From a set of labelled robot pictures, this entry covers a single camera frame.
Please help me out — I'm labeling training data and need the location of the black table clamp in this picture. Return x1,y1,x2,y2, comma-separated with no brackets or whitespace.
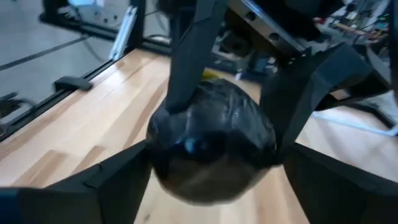
53,76,93,91

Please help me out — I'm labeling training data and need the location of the black metal table frame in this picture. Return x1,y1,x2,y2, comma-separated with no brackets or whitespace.
0,46,175,142

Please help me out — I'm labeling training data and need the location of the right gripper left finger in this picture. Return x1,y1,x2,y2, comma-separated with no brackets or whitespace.
0,139,154,224

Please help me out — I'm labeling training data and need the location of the dark bumpy avocado toy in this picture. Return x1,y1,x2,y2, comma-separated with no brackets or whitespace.
146,77,279,206

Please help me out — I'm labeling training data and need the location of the white cable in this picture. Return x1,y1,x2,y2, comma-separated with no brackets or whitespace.
312,110,398,138

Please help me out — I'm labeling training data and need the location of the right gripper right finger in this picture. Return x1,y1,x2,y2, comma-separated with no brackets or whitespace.
282,142,398,224

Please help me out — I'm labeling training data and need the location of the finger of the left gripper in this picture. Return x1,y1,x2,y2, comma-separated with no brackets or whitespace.
260,42,374,158
164,0,230,114

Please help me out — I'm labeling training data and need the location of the white metal bar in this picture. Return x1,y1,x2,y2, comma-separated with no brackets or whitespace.
108,5,138,62

